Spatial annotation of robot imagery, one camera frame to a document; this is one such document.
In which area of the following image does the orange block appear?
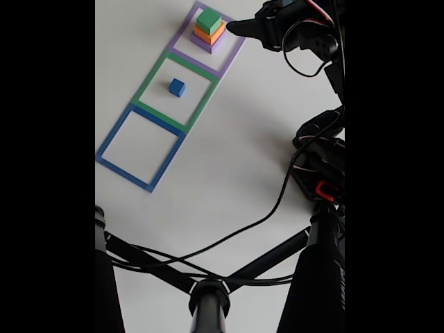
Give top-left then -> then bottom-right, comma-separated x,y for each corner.
192,22 -> 226,45

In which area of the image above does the green cube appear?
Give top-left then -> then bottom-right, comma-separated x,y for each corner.
196,7 -> 223,36

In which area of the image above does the purple block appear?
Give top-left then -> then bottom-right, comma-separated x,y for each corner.
189,31 -> 228,55

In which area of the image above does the small blue cube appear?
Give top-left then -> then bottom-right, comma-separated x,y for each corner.
169,78 -> 187,99

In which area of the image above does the red table clamp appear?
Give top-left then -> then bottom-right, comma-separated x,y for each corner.
314,180 -> 340,202

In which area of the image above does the red white black servo wire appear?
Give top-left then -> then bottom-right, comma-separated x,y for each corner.
282,0 -> 334,78

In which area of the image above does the purple square frame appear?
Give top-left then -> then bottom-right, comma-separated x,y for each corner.
167,1 -> 247,79

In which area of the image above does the green square frame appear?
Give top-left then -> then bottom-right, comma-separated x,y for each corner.
133,50 -> 220,135

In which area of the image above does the long black camera cable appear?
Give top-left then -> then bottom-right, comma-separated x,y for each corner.
110,0 -> 345,277

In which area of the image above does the blue square frame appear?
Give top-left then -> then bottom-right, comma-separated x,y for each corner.
96,103 -> 187,194

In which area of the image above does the thin black cable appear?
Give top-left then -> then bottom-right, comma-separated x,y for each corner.
131,244 -> 298,285

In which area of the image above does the black camera tripod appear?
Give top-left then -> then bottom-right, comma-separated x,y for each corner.
95,204 -> 345,333

